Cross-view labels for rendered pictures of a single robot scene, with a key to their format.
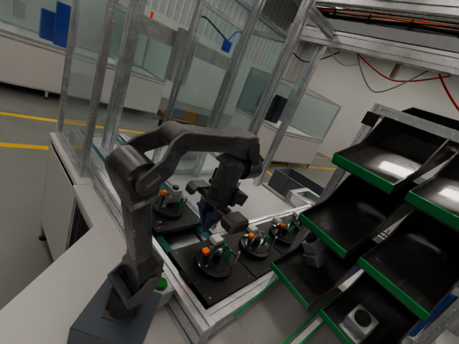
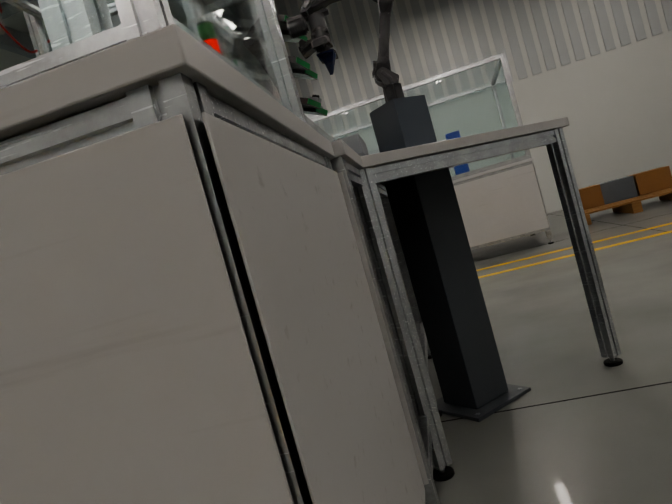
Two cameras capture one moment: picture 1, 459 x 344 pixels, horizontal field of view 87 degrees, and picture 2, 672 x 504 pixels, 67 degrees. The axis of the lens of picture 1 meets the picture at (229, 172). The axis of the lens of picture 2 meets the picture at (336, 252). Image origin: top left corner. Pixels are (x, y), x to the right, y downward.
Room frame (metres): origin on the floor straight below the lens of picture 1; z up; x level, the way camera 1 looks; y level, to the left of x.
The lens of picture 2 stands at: (1.47, 1.51, 0.69)
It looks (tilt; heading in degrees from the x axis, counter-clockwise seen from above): 2 degrees down; 243
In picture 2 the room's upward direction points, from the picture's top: 16 degrees counter-clockwise
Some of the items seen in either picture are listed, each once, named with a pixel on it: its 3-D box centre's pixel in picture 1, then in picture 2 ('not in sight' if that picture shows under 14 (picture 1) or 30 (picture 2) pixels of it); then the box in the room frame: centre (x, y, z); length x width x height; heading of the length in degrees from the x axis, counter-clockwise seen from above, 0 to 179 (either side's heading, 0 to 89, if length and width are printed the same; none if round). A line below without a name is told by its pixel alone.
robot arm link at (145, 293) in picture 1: (132, 278); (388, 78); (0.38, 0.10, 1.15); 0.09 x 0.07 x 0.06; 57
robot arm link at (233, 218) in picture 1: (219, 194); (322, 41); (0.53, 0.00, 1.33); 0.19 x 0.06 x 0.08; 52
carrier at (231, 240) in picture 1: (257, 241); not in sight; (0.90, -0.23, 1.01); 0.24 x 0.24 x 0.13; 52
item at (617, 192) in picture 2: not in sight; (623, 195); (-4.50, -2.35, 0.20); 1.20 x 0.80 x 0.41; 138
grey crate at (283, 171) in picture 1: (299, 189); not in sight; (2.71, -0.84, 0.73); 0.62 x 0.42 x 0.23; 52
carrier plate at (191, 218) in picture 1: (167, 211); not in sight; (0.92, 0.19, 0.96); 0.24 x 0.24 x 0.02; 52
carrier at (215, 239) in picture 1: (217, 256); not in sight; (0.71, -0.08, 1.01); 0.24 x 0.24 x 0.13; 52
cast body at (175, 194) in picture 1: (175, 192); not in sight; (0.93, 0.18, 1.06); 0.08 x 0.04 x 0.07; 143
